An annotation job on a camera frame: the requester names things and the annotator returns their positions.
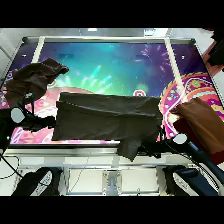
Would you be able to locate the dark red garment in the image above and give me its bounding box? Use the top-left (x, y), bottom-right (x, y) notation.
top-left (173, 117), bottom-right (224, 166)

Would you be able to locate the silver frame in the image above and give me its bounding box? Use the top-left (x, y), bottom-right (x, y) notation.
top-left (0, 35), bottom-right (209, 196)

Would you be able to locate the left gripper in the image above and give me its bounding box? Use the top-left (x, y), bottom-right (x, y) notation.
top-left (31, 115), bottom-right (57, 132)

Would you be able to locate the dark brown garment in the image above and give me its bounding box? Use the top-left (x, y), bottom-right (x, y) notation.
top-left (4, 57), bottom-right (70, 108)

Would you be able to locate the black T-shirt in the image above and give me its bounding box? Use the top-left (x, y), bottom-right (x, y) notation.
top-left (51, 92), bottom-right (165, 163)

